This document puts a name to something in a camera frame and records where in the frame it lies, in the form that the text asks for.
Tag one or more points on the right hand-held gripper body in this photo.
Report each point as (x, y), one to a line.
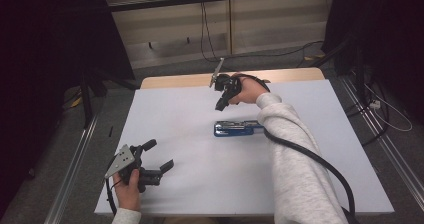
(230, 84)

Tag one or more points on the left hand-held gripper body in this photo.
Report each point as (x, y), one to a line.
(121, 160)

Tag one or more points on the blue and silver stapler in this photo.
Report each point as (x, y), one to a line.
(233, 129)

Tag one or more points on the person's right hand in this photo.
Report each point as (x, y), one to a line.
(250, 92)

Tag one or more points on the person's left hand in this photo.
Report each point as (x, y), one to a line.
(128, 194)

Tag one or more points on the small black stick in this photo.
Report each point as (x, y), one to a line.
(110, 131)

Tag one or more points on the black stand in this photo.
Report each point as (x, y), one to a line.
(356, 67)
(87, 97)

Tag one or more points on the black curtain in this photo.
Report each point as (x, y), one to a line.
(50, 67)
(383, 34)

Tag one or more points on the white plug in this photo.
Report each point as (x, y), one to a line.
(375, 104)

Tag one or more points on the metal floor rail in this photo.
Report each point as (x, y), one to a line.
(71, 170)
(380, 140)

